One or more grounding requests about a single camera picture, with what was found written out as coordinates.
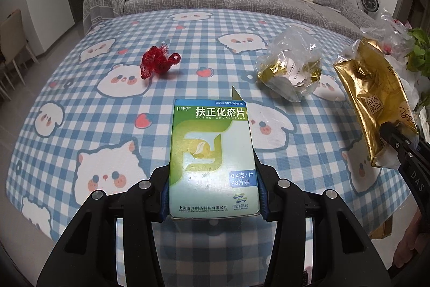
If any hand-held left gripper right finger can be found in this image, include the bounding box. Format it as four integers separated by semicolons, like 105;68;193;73
253;153;392;287

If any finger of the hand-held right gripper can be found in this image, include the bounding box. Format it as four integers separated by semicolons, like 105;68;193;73
379;122;420;156

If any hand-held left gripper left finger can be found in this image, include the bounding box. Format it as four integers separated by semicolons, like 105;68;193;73
40;166;172;287

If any gold foil bag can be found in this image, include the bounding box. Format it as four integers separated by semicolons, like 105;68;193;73
332;38;420;170

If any green white medicine box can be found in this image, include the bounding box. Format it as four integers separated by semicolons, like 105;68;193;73
169;85;262;219

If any person's right hand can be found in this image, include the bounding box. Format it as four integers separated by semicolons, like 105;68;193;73
394;209;424;269

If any white plastic bag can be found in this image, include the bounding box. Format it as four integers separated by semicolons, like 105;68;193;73
386;53;430;113

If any green potted plant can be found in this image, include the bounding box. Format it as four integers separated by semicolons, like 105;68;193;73
406;30;430;79

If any large clear plastic bag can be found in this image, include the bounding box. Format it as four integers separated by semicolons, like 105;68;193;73
361;8;417;54

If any blue checkered bear tablecloth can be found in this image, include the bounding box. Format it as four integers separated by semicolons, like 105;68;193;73
13;9;424;287

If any white round fan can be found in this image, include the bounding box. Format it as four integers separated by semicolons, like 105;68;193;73
361;0;380;17

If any red mesh net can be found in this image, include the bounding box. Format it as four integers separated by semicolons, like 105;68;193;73
140;45;181;80

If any beige chair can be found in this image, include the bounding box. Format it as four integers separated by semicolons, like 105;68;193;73
0;9;37;66

